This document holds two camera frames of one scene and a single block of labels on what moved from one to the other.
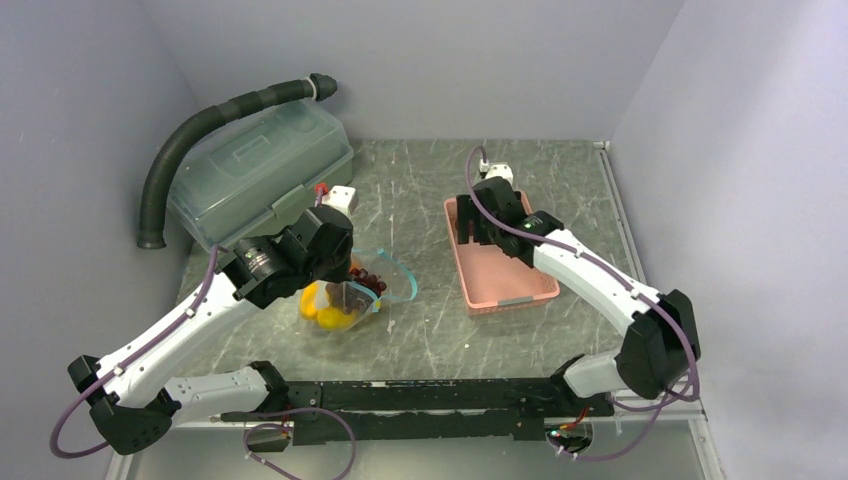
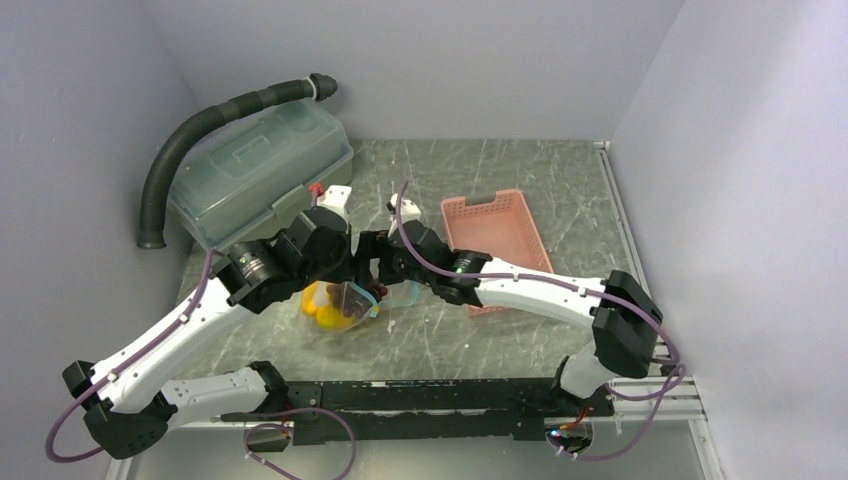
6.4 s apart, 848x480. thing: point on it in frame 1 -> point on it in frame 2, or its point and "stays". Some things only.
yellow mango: x=335 y=318 stays
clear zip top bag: x=338 y=305 stays
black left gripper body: x=335 y=268 stays
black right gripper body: x=483 y=229 -> x=392 y=268
